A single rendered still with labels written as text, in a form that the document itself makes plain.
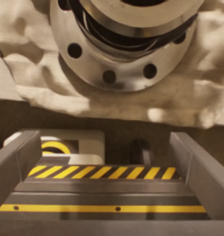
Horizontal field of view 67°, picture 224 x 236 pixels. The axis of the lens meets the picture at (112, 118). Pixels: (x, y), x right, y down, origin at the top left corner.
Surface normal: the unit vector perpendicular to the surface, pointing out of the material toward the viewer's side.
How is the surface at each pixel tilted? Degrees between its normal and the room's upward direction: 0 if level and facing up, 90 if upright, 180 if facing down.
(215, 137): 0
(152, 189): 0
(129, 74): 0
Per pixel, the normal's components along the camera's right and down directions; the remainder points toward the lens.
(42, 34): 0.81, -0.09
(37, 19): 0.87, 0.21
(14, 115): 0.01, 0.29
